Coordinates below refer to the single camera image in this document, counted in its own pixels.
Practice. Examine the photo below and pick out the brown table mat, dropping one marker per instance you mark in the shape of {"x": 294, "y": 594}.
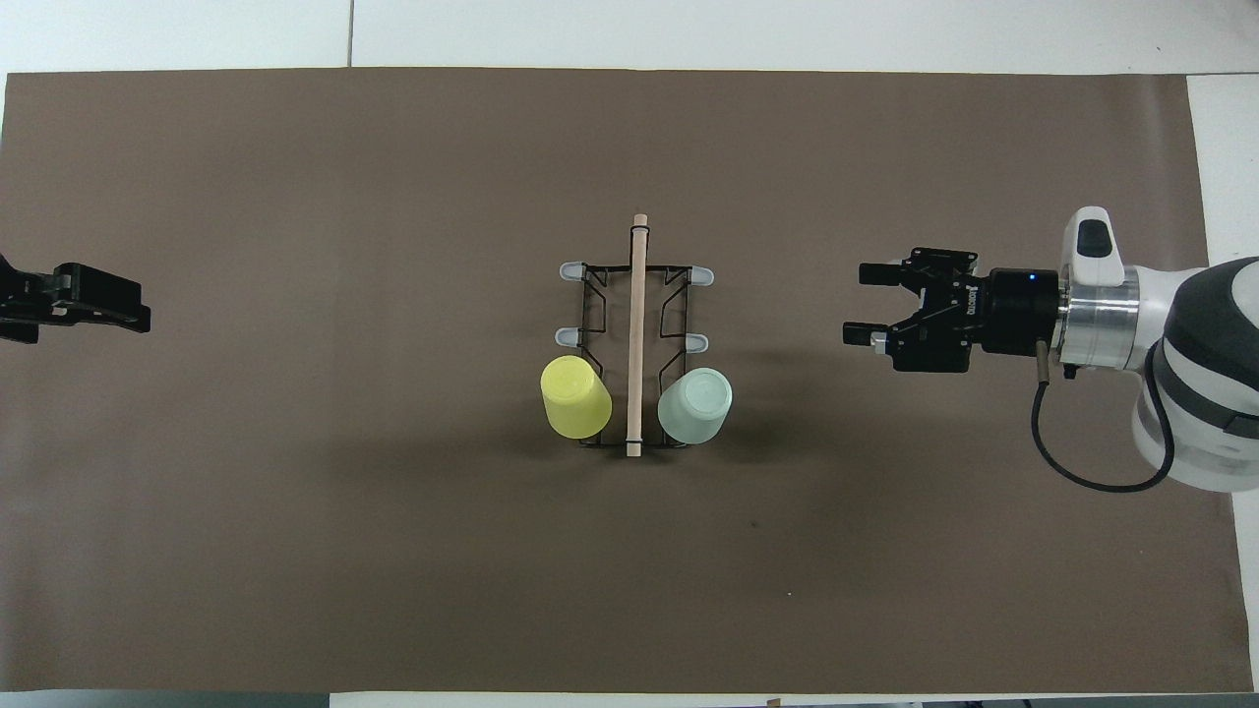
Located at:
{"x": 393, "y": 541}

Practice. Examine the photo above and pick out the yellow plastic cup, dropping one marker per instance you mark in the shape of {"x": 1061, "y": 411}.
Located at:
{"x": 575, "y": 398}

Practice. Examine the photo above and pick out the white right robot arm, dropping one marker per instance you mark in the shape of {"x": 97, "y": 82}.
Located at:
{"x": 1200, "y": 374}

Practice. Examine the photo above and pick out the pale green plastic cup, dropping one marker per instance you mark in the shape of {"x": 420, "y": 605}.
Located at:
{"x": 695, "y": 405}

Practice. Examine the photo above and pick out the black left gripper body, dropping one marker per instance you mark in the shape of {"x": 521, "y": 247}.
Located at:
{"x": 25, "y": 300}

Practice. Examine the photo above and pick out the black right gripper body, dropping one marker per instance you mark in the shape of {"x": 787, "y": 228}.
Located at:
{"x": 969, "y": 310}

